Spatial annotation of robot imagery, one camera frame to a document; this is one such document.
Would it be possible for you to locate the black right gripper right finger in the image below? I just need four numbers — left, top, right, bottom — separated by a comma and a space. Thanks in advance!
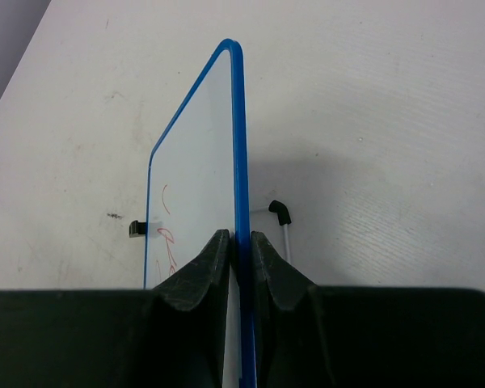
251, 232, 485, 387

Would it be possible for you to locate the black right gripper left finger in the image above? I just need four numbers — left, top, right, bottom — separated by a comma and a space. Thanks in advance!
0, 230, 230, 387

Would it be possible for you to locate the blue-framed whiteboard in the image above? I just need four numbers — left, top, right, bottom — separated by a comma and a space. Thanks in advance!
143, 39, 256, 387

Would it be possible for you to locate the black whiteboard stand foot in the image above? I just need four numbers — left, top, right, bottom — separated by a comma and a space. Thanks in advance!
129, 220, 146, 238

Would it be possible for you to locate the white wire whiteboard stand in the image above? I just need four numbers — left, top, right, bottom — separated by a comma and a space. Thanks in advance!
250, 200, 292, 264

